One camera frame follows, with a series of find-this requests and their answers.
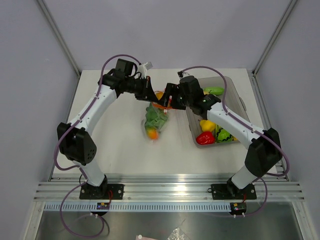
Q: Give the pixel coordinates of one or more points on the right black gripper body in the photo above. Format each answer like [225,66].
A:
[188,99]

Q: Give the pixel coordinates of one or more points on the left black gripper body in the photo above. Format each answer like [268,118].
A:
[137,87]

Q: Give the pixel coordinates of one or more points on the clear zip top bag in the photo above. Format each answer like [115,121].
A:
[142,123]

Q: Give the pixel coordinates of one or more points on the toy napa cabbage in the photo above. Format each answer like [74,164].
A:
[155,117]

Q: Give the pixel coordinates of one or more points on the toy green orange mango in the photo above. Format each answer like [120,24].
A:
[152,133]

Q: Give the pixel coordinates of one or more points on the toy yellow potato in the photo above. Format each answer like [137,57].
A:
[159,94]

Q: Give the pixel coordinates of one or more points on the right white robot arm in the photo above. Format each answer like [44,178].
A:
[263,146]

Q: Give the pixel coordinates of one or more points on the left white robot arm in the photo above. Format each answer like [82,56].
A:
[75,137]

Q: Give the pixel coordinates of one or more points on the grey plastic food bin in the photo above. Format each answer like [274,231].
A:
[233,103]

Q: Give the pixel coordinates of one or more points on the toy green cucumber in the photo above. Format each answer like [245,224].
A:
[218,91]

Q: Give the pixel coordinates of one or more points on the toy yellow pear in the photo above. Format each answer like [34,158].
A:
[207,125]

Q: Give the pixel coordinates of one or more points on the toy red bell pepper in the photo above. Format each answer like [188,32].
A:
[205,138]

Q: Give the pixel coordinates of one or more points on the toy green watermelon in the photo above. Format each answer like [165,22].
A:
[223,136]

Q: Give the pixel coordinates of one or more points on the crumpled clear plastic wrap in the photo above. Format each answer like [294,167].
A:
[177,234]

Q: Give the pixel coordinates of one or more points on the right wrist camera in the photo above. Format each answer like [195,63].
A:
[182,74]

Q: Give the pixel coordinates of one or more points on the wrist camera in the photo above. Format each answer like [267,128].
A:
[143,69]
[182,74]

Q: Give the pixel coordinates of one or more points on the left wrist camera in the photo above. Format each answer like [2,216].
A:
[143,69]

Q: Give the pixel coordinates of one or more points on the left aluminium frame post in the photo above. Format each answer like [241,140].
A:
[44,9]

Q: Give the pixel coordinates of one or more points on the aluminium frame post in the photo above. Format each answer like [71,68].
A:
[275,35]
[44,9]

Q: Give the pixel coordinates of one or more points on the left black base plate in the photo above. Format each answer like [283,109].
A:
[104,192]

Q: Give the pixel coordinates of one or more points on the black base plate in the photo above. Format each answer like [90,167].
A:
[224,191]
[104,192]

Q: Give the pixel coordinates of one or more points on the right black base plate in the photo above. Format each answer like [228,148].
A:
[224,191]

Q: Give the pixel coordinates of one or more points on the aluminium mounting rail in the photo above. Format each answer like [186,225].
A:
[168,188]

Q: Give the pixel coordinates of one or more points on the right aluminium frame post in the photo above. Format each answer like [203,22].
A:
[275,35]

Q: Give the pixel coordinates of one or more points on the white slotted cable duct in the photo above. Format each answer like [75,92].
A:
[139,207]

